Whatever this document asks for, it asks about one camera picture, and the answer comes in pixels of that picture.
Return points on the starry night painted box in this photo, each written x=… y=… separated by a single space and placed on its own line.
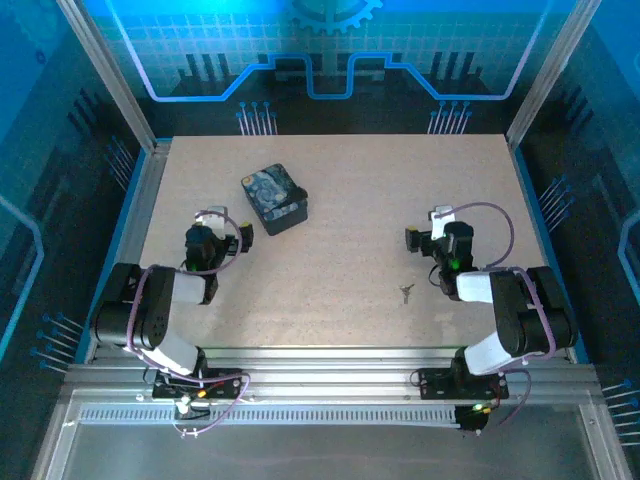
x=270 y=192

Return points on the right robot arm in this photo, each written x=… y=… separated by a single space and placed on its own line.
x=515 y=310

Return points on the arm base electronics board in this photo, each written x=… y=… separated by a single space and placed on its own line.
x=472 y=420
x=182 y=406

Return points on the blue table edge strip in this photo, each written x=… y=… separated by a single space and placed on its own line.
x=118 y=240

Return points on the grey metal bottom panel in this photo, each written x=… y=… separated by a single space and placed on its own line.
x=325 y=450

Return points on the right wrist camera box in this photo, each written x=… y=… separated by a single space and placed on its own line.
x=442 y=212

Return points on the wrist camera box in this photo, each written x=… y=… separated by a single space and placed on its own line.
x=442 y=212
x=215 y=214

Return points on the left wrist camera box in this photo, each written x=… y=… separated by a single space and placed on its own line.
x=215 y=214

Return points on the aluminium side frame rail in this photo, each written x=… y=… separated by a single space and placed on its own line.
x=134 y=240

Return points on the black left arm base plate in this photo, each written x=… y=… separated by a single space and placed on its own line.
x=225 y=377

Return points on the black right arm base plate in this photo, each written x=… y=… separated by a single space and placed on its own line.
x=435 y=382

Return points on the aluminium front frame rail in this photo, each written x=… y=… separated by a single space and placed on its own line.
x=325 y=372

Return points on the aluminium frame post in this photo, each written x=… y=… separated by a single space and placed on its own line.
x=110 y=75
x=550 y=70

